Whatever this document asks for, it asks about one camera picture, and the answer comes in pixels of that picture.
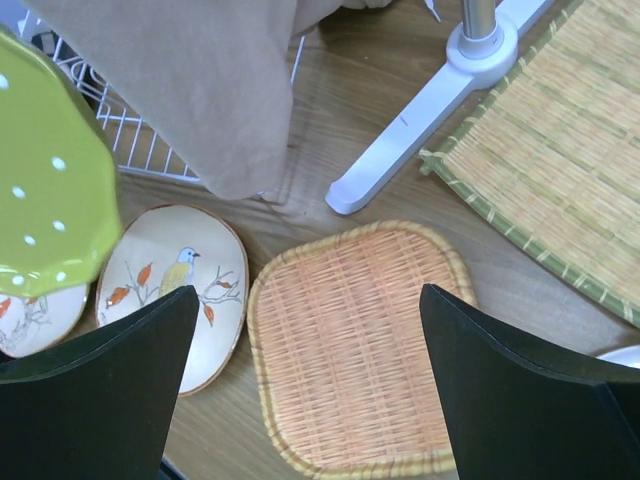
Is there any white leaf pattern plate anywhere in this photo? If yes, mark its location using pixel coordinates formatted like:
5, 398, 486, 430
598, 345, 640, 369

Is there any beige t-shirt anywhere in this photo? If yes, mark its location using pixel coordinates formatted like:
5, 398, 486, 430
19, 0, 391, 202

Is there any bird pattern plate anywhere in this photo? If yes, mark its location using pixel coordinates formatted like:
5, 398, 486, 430
95, 204, 249, 396
1, 285, 89, 358

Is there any right bird pattern plate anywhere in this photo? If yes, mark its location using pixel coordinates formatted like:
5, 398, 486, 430
95, 204, 249, 396

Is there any left bird pattern plate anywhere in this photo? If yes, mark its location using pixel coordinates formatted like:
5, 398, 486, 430
1, 285, 89, 358

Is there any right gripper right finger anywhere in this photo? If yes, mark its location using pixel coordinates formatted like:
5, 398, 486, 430
420, 284, 639, 479

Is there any white wire dish rack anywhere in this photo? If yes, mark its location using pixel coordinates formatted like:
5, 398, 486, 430
14, 9, 307, 201

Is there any orange woven bamboo tray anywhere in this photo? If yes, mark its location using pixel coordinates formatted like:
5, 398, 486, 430
247, 220, 475, 479

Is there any green yellow woven mat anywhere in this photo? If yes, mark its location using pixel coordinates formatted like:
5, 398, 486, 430
420, 1, 639, 324

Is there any white clothes rack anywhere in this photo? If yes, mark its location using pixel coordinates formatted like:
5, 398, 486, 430
325, 0, 554, 215

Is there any green polka dot plate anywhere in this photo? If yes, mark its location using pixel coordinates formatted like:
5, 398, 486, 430
1, 28, 122, 297

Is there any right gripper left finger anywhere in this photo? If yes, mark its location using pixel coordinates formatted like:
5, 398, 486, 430
1, 286, 199, 479

